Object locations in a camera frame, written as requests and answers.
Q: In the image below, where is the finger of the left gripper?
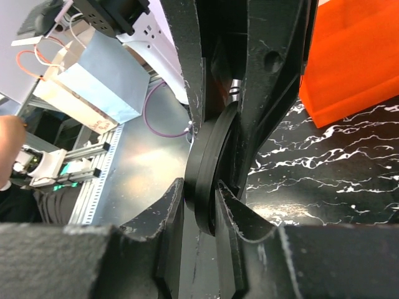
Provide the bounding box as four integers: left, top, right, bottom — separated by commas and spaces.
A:
161, 0, 203, 136
232, 1, 318, 193

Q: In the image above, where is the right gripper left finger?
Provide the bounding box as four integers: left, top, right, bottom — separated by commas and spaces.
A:
1, 178, 184, 298

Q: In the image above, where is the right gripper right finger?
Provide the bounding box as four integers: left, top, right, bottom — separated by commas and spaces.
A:
215, 182, 398, 298

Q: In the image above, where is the orange paper bag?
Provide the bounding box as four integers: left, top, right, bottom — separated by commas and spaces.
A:
299, 0, 398, 128

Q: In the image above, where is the black cup lid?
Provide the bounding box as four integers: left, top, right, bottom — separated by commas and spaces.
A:
184, 101, 238, 236

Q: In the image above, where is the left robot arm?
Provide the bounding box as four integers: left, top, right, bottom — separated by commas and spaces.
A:
75, 1, 319, 197

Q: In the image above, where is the person's hand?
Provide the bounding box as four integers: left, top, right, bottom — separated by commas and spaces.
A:
0, 115, 26, 191

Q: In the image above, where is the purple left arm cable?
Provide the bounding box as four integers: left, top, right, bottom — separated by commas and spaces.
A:
143, 80, 191, 138

